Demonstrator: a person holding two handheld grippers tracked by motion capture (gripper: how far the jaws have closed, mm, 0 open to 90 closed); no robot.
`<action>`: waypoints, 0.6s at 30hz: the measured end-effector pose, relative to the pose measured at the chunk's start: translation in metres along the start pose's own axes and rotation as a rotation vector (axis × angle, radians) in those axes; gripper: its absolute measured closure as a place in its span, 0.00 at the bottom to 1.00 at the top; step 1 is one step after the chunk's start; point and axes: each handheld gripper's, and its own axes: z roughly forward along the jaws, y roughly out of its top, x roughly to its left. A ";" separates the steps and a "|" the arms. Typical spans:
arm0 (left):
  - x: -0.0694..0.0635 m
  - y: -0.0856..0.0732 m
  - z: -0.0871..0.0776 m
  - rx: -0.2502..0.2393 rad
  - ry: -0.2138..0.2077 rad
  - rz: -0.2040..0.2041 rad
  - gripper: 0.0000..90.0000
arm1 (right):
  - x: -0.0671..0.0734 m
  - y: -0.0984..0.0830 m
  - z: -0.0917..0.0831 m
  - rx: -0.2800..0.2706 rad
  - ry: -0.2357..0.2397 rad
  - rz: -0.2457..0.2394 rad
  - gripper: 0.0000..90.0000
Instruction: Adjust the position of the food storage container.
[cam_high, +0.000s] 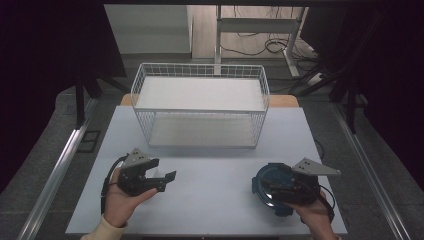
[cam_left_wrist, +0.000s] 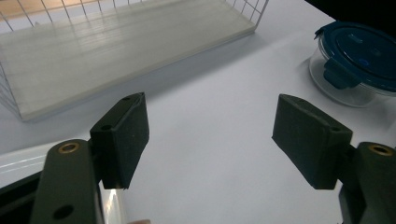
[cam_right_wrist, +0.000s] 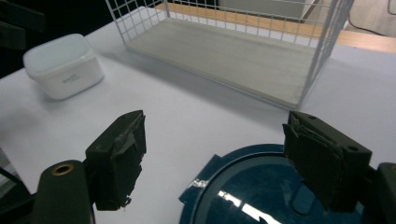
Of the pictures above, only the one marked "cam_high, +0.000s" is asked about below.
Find round container with blue lid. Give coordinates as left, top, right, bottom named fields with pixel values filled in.
left=251, top=162, right=301, bottom=218

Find white cabinet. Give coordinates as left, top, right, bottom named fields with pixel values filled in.
left=103, top=4, right=194, bottom=55

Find aluminium rail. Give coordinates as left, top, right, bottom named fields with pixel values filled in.
left=331, top=99, right=413, bottom=240
left=17, top=98, right=100, bottom=240

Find person's left hand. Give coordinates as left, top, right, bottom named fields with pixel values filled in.
left=103, top=167, right=159, bottom=229

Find white wire two-tier rack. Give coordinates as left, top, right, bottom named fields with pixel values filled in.
left=130, top=62, right=271, bottom=150

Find black floor plate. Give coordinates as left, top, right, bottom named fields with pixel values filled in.
left=76, top=129, right=102, bottom=154

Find black metal stand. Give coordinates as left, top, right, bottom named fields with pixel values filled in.
left=289, top=13, right=388, bottom=135
left=73, top=64, right=132, bottom=130

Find black cables on floor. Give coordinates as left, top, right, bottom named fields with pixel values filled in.
left=219, top=5, right=323, bottom=63

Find person's right hand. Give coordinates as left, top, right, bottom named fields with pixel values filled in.
left=285, top=190, right=338, bottom=235

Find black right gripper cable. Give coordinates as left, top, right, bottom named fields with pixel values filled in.
left=316, top=184, right=337, bottom=224

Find white power strip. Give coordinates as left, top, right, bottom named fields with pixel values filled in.
left=307, top=71, right=327, bottom=87

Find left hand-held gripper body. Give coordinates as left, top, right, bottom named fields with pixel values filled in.
left=117, top=148, right=158, bottom=197

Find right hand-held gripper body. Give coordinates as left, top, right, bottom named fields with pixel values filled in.
left=278, top=157, right=342, bottom=206

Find wooden table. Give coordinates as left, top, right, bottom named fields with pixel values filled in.
left=119, top=93, right=300, bottom=109

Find dark curtain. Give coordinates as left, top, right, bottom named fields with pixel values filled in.
left=299, top=0, right=424, bottom=193
left=0, top=0, right=128, bottom=195

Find white metal desk frame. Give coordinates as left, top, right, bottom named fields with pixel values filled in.
left=214, top=4, right=310, bottom=79

